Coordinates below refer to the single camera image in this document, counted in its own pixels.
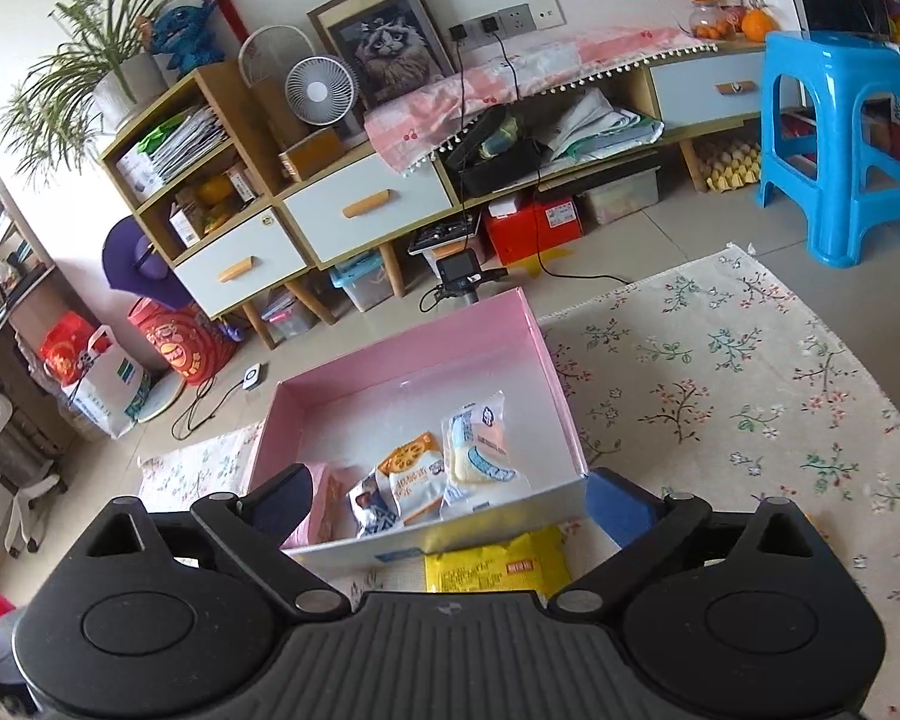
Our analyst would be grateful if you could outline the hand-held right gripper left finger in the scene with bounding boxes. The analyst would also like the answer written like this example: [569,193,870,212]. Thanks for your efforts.
[82,463,350,616]

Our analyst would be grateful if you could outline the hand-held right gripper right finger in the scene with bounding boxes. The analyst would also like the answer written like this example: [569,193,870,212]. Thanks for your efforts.
[549,467,826,616]

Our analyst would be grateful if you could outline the yellow snack packet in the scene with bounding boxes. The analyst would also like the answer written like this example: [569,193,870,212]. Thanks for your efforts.
[424,527,573,593]

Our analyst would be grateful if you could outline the pink cardboard box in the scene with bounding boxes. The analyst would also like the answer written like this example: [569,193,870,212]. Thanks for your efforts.
[244,286,590,567]

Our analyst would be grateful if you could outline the pink snack packet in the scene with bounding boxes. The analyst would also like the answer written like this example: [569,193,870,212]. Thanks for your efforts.
[281,463,353,548]

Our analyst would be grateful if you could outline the small blue snack packet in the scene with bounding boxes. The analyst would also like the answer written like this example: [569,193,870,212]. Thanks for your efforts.
[347,476,402,539]

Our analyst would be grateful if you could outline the small floral mat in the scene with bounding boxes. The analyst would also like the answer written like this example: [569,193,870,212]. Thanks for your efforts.
[136,420,267,511]

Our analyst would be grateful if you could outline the orange cookie packet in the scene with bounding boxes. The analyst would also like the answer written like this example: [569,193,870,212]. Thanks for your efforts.
[377,431,447,526]

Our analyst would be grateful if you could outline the white bread packet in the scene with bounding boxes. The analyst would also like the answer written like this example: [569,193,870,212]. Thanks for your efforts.
[441,390,532,518]

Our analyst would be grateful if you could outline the floral rug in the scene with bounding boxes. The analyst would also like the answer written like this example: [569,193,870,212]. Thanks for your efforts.
[536,244,900,720]

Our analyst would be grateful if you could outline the round white board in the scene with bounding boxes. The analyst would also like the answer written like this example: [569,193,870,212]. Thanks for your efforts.
[131,375,185,425]

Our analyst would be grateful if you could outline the red round bag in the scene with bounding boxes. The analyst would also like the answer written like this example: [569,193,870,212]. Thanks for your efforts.
[127,298,237,387]

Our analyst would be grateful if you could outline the small clear storage box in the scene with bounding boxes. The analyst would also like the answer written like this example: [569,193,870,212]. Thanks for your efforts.
[262,289,316,342]

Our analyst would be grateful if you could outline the white paper bag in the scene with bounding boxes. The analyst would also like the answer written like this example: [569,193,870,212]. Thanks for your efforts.
[60,325,155,440]

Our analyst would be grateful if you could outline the blue lid storage box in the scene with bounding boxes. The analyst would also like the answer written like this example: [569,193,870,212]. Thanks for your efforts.
[330,251,391,312]

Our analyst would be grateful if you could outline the red gift bag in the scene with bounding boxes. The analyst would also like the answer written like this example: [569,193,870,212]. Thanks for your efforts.
[40,313,98,383]

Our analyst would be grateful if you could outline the grey office chair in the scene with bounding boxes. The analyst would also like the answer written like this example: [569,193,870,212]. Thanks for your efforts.
[0,375,68,560]

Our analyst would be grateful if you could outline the purple cap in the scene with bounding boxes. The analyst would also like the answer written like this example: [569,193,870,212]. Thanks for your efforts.
[103,215,188,308]

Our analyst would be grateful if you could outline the red box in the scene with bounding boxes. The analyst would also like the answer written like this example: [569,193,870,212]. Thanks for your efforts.
[484,195,582,265]

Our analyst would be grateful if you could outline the small white carton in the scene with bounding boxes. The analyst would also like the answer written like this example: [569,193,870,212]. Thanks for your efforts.
[169,206,203,248]

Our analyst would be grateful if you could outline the wide white drawer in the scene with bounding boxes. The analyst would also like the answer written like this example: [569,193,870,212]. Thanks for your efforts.
[281,157,455,267]

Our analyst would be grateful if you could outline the clear plastic storage box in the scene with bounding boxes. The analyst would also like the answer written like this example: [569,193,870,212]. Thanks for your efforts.
[577,169,661,226]

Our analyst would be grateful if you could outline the black electronic device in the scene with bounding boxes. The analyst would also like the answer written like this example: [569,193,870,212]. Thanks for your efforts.
[409,217,481,260]

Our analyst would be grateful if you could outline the yellow fruit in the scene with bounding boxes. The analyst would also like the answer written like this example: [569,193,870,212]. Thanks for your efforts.
[195,176,233,233]

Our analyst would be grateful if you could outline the dark shelf rack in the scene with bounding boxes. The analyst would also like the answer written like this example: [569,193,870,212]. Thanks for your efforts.
[0,172,68,466]

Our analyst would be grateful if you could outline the small printed carton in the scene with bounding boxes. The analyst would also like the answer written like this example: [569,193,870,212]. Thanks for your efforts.
[225,165,260,203]

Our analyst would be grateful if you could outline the brown cardboard box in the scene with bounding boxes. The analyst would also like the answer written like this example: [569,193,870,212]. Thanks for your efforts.
[279,127,346,181]

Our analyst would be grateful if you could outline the yellow egg tray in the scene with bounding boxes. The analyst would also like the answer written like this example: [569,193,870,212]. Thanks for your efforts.
[694,139,762,192]

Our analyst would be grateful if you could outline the black bag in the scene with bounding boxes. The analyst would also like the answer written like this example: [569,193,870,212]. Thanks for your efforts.
[442,105,548,196]

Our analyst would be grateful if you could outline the stack of papers and bags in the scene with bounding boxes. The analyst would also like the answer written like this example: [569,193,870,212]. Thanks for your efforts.
[116,106,230,200]

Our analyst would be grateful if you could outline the folded white green bags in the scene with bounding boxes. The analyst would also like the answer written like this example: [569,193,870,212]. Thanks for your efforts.
[547,88,665,162]

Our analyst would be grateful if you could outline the long wooden tv cabinet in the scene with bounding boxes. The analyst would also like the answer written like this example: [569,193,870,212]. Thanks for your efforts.
[277,37,803,301]

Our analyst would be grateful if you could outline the wooden cube cabinet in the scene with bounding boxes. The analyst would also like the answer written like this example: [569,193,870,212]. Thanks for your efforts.
[101,64,308,350]

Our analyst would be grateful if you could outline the small white desk fan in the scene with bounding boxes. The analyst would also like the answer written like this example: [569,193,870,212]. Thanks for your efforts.
[285,56,365,140]

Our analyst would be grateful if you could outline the pink cherry print cloth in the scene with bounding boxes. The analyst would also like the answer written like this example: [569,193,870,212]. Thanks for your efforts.
[364,26,721,177]

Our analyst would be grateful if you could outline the potted green plant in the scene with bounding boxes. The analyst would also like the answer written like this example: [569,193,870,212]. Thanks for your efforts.
[0,0,177,188]

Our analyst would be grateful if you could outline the framed cat picture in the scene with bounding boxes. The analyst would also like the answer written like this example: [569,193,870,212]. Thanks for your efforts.
[307,0,458,110]

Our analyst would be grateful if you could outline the blue plush toy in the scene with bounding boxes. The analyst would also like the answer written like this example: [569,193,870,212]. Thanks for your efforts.
[150,0,226,76]

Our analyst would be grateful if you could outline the blue plastic stool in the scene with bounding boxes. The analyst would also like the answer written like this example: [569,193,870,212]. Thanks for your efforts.
[755,31,900,267]

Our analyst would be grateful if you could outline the glass jar of kumquats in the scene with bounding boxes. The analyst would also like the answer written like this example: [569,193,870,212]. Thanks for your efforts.
[688,1,728,40]

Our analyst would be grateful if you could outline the thin black charger cable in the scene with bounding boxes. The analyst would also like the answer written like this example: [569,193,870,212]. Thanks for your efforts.
[171,371,248,442]

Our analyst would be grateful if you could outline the long black power cable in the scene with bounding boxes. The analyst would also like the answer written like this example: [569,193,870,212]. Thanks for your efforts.
[491,34,637,286]

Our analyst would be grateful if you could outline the action camera on tripod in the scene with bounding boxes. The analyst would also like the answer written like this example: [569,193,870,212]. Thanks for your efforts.
[420,251,511,312]

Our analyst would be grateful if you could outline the white drawer with small handle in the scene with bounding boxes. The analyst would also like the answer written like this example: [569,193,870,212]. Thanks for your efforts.
[649,52,766,136]

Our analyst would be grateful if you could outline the white wire fan guard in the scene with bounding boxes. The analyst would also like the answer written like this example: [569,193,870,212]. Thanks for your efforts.
[238,25,316,91]

